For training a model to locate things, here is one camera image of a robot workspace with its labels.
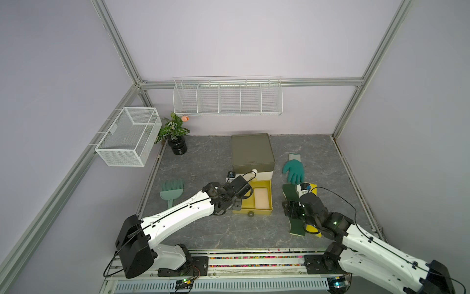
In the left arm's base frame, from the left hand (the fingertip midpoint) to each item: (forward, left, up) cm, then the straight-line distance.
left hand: (232, 202), depth 77 cm
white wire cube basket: (+28, +46, +13) cm, 55 cm away
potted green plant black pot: (+37, +28, +8) cm, 47 cm away
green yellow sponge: (-9, -28, -10) cm, 31 cm away
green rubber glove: (+24, -37, -14) cm, 46 cm away
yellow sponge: (-1, -33, +8) cm, 34 cm away
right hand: (0, -25, -4) cm, 25 cm away
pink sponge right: (+6, -14, -11) cm, 19 cm away
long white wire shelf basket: (+55, -1, +16) cm, 57 cm away
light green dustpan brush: (+16, +33, -14) cm, 39 cm away
